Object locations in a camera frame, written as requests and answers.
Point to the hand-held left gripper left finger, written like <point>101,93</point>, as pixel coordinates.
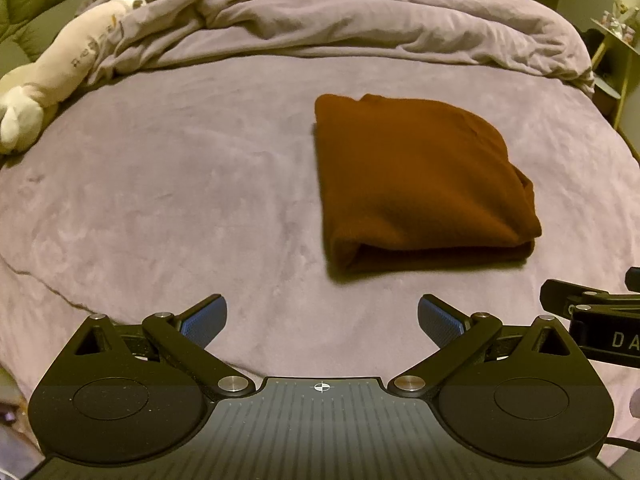
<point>202,321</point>

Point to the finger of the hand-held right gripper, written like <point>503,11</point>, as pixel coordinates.
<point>632,279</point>
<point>585,294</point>

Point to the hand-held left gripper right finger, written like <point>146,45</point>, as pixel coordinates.
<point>442,321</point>

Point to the brown knit sweater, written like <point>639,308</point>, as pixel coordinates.
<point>415,180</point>

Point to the purple bed sheet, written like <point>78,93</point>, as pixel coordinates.
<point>165,185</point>

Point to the yellow side table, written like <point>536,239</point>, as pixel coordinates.
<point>612,65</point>

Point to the small decorations group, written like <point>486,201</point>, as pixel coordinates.
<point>620,7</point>

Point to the white plush toy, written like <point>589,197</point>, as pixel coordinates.
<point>55,70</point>

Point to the purple duvet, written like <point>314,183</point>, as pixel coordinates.
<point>350,15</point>

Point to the green cushion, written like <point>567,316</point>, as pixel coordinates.
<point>40,5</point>

